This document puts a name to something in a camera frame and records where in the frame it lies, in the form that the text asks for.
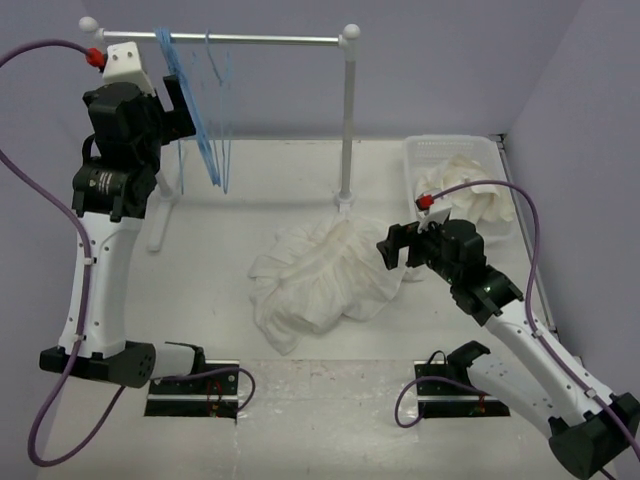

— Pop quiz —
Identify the blue wire hanger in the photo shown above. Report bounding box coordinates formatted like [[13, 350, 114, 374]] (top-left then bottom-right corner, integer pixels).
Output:
[[205, 30, 233, 194]]

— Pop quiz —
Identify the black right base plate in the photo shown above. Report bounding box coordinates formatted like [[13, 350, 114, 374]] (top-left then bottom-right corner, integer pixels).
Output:
[[414, 361, 511, 419]]

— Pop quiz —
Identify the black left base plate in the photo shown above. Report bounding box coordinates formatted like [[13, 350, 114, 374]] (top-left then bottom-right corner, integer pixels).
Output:
[[144, 360, 240, 419]]

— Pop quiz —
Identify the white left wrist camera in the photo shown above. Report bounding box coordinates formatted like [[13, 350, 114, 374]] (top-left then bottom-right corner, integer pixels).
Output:
[[102, 42, 156, 96]]

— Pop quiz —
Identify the white skirt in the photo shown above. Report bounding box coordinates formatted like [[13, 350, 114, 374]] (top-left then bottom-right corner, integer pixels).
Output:
[[248, 214, 426, 356]]

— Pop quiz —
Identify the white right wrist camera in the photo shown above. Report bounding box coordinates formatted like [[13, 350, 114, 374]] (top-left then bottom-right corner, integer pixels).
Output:
[[415, 195, 451, 231]]

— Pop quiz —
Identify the bundle of blue hangers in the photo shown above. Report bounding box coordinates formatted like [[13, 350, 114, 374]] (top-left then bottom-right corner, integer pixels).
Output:
[[154, 27, 222, 186]]

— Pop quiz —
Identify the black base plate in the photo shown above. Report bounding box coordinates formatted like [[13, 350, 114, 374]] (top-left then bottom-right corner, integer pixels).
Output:
[[414, 361, 511, 419], [144, 360, 240, 419]]

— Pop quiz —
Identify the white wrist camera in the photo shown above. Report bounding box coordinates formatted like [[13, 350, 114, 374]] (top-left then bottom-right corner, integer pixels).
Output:
[[415, 195, 451, 231], [102, 42, 156, 96]]

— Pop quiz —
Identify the white plastic basket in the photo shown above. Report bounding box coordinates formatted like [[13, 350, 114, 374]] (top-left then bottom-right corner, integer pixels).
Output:
[[403, 135, 516, 242]]

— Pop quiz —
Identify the white cloth in basket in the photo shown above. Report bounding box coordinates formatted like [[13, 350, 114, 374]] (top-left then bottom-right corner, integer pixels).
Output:
[[414, 153, 515, 226]]

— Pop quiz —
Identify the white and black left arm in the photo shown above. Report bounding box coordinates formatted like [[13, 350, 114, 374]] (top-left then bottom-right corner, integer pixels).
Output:
[[39, 75, 208, 393]]

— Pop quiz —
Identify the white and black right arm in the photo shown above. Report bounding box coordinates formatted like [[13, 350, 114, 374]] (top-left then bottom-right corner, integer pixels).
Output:
[[377, 220, 639, 479]]

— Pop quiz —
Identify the white clothes rack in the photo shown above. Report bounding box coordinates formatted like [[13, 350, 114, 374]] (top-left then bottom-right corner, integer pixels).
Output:
[[78, 15, 362, 254]]

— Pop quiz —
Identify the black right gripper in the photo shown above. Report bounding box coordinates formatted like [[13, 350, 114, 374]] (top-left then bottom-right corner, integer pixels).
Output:
[[377, 212, 459, 284]]

